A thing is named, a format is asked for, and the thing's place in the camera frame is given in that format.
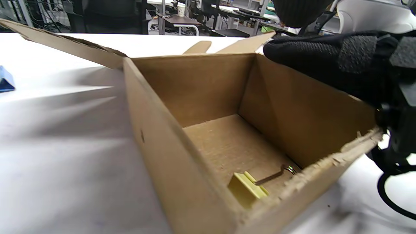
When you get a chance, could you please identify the person's left hand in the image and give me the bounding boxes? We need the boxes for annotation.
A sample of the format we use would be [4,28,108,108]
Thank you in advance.
[271,0,335,29]

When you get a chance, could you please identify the brown cardboard mailer box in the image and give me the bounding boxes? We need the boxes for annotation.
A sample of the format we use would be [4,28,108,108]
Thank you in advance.
[0,19,384,234]

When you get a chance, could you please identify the person's right hand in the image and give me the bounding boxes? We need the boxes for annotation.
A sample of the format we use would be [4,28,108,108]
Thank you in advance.
[263,31,401,108]

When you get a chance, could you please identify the blue binder clip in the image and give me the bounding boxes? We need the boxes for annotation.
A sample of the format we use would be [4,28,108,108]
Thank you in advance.
[0,65,16,93]

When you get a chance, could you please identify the yellow binder clip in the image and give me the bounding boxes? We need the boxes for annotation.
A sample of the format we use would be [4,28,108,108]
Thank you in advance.
[227,164,297,208]

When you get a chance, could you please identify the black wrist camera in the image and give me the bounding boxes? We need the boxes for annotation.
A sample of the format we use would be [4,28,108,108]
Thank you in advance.
[375,78,416,176]

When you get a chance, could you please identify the brown side table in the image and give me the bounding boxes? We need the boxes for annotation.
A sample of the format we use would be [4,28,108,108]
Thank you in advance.
[157,14,202,35]

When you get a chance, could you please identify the black sensor cable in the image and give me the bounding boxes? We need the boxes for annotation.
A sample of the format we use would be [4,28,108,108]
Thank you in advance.
[377,172,416,221]

